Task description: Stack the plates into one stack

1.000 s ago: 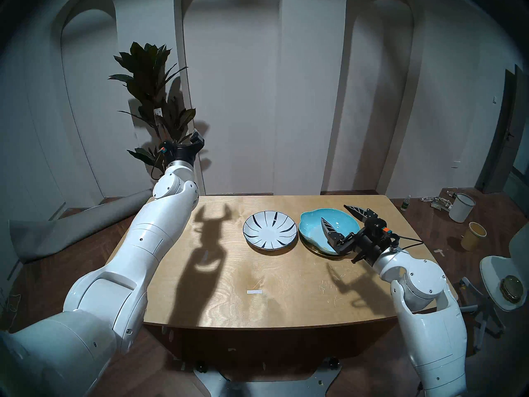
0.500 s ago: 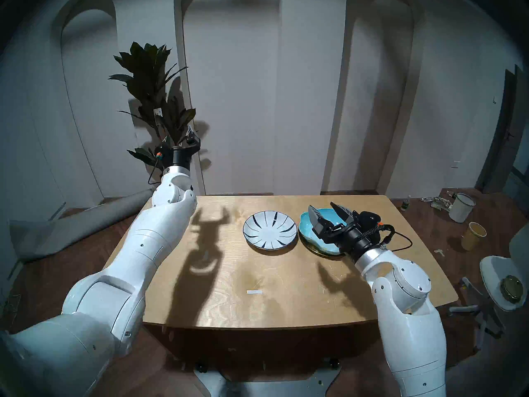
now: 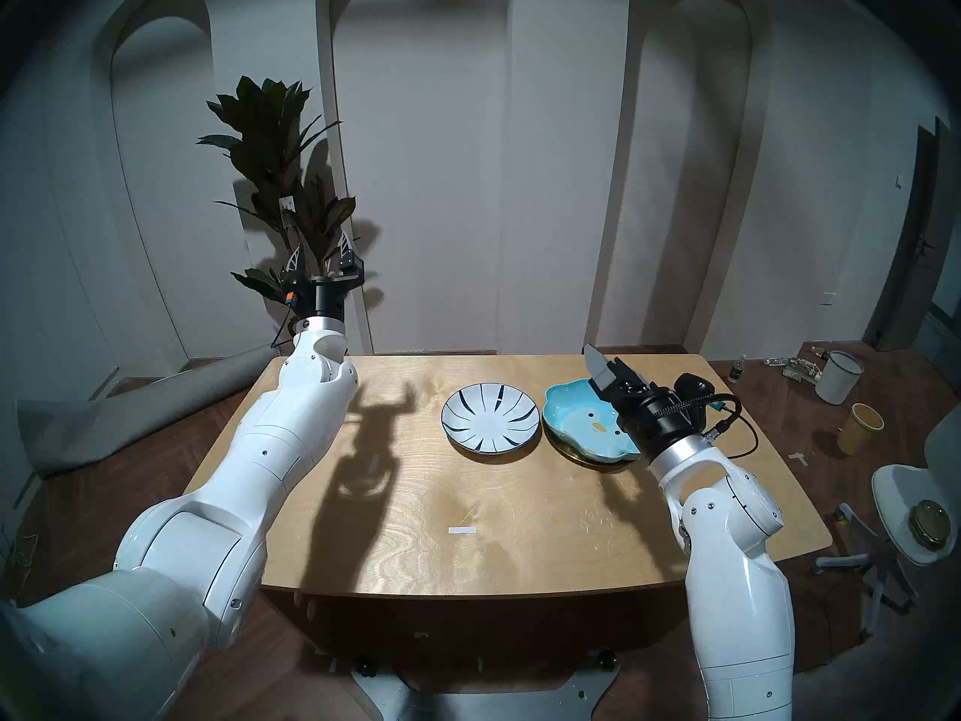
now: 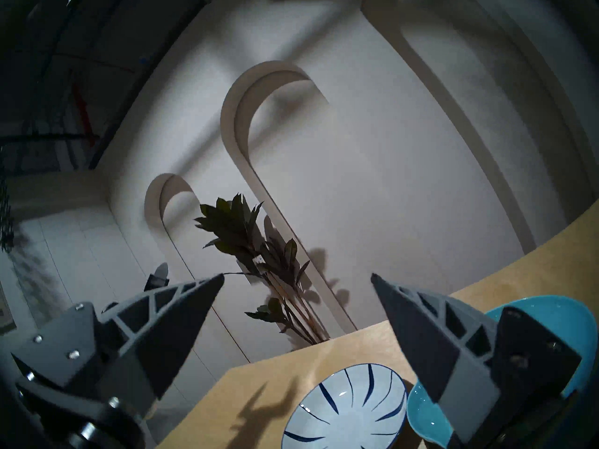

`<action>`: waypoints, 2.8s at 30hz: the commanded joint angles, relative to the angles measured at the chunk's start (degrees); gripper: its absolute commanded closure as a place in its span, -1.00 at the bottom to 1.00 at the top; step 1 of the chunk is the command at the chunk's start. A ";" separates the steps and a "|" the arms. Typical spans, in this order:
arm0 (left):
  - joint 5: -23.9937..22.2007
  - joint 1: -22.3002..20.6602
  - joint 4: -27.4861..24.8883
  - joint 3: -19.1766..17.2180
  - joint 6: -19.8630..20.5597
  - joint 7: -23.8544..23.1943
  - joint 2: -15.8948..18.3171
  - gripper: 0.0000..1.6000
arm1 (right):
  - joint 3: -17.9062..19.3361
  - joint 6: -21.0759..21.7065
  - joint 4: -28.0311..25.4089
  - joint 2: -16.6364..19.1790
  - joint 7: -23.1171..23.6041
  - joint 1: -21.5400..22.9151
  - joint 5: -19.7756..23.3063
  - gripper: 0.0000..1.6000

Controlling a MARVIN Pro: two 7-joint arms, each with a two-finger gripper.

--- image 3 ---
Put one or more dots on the dark grey door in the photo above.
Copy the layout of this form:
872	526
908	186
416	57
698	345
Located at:
912	239

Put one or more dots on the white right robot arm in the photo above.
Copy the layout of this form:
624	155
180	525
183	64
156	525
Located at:
739	592

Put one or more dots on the white plate with blue stripes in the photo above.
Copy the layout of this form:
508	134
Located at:
492	419

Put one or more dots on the brown paper bucket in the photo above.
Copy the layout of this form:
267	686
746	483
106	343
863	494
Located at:
860	434

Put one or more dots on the white swivel chair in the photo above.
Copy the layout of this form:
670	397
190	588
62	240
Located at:
897	494

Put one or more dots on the white bucket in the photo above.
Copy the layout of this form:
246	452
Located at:
837	380

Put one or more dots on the tall green leafy plant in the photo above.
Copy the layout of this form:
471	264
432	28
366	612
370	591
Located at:
270	149

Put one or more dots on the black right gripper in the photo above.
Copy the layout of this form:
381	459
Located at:
661	419

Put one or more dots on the blue penguin plate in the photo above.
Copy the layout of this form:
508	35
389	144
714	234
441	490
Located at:
582	419

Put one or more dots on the rolled grey mat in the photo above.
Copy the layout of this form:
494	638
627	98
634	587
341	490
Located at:
120	419

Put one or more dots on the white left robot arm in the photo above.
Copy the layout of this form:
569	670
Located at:
218	502

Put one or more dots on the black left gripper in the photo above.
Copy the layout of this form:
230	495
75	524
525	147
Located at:
326	299

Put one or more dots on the upright bottle with green label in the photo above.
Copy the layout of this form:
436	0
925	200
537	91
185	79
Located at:
737	371

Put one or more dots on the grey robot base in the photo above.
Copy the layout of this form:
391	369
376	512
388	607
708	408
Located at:
480	697

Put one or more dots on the stack of gold plates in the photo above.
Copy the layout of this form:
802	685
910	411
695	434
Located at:
929	526

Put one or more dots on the gold metal plate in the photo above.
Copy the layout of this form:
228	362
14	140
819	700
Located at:
582	459

